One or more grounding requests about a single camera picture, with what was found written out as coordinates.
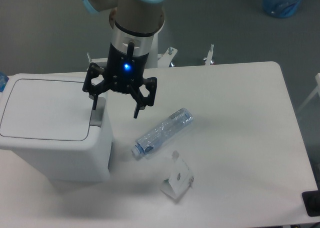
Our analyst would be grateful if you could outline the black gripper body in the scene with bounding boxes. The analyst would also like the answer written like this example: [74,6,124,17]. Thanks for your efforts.
[102,42,149,94]

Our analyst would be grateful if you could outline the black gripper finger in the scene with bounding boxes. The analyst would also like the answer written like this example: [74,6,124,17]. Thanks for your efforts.
[82,62,113,110]
[128,76,158,119]

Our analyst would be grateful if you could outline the grey trash can push button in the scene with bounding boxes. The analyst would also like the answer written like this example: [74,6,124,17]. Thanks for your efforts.
[89,97,106,127]

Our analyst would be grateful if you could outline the white plastic trash can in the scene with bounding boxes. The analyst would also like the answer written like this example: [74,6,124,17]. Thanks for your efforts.
[0,74,113,182]

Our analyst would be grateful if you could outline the white trash can lid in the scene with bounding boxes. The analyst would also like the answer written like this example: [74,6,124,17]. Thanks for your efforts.
[0,77,92,141]

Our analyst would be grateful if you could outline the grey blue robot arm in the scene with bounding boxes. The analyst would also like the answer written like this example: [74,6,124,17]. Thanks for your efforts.
[82,0,164,118]

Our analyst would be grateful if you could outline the clear plastic water bottle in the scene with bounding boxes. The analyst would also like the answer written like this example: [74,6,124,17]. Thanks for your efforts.
[131,108,193,159]

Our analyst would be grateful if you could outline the white crumpled milk carton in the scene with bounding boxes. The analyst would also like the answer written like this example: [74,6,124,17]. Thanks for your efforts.
[159,150,195,203]

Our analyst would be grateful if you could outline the blue object at left edge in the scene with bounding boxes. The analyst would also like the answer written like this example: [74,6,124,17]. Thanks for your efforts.
[0,72,9,92]

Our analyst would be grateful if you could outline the black device at table edge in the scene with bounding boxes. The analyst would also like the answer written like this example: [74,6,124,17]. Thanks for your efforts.
[302,190,320,217]

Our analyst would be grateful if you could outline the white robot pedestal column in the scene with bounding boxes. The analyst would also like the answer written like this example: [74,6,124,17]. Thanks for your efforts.
[146,2,166,69]

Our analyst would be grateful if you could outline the white pedestal base frame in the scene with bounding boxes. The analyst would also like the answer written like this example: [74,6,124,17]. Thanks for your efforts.
[87,44,215,68]

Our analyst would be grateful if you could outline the white frame at right edge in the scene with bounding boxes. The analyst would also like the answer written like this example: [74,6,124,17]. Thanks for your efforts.
[297,73,320,113]

